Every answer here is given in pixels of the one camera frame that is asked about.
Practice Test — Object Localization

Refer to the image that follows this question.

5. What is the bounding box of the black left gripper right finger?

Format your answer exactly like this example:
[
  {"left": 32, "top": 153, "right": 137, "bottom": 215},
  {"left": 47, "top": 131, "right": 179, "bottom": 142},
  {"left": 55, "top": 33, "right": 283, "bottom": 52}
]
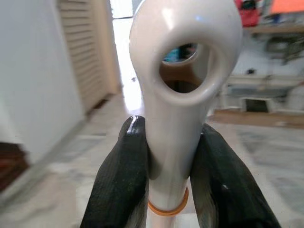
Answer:
[{"left": 189, "top": 123, "right": 283, "bottom": 228}]

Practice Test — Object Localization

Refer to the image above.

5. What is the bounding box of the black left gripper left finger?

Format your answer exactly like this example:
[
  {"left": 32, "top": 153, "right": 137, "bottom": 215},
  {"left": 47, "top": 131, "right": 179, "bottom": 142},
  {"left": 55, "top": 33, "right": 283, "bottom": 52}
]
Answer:
[{"left": 79, "top": 115, "right": 152, "bottom": 228}]

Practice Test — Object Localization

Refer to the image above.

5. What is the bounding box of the white low console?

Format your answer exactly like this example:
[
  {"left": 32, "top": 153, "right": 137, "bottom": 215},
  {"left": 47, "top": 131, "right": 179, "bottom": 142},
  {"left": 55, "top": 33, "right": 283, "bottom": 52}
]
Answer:
[{"left": 223, "top": 73, "right": 304, "bottom": 114}]

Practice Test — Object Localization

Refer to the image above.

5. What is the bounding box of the dark brown wooden furniture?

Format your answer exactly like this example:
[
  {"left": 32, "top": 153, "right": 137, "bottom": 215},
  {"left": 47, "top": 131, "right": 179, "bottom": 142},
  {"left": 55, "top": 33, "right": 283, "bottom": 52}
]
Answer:
[{"left": 0, "top": 142, "right": 29, "bottom": 192}]

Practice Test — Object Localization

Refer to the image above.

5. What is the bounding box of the round wooden table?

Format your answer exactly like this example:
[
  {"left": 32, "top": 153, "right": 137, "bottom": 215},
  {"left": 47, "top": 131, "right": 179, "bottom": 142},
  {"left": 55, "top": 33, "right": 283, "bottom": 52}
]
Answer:
[{"left": 159, "top": 43, "right": 200, "bottom": 93}]

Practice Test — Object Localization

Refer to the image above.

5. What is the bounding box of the beige louvered door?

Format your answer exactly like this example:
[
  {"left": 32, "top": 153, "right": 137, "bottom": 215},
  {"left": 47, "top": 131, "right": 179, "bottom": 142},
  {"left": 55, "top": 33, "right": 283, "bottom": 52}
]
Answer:
[{"left": 57, "top": 0, "right": 120, "bottom": 115}]

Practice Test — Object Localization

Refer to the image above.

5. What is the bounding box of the red bag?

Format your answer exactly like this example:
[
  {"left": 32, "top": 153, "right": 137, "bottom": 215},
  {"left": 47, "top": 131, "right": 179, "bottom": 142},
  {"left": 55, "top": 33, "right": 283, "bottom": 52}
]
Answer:
[{"left": 234, "top": 0, "right": 260, "bottom": 27}]

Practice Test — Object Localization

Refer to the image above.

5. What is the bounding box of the orange sheet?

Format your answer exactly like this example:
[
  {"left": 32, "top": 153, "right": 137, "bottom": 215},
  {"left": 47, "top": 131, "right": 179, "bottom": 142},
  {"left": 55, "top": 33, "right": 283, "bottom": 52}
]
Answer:
[{"left": 270, "top": 0, "right": 304, "bottom": 16}]

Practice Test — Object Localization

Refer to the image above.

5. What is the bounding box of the orange rubber ring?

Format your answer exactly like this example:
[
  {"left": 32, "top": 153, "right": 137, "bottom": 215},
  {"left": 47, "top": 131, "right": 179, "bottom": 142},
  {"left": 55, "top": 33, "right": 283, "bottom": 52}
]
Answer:
[{"left": 147, "top": 187, "right": 190, "bottom": 217}]

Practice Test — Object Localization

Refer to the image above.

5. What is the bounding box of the wooden wall shelf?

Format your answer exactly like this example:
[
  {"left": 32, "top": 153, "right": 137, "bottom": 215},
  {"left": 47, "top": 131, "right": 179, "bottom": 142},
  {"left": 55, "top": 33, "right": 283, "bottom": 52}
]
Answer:
[{"left": 246, "top": 23, "right": 304, "bottom": 34}]

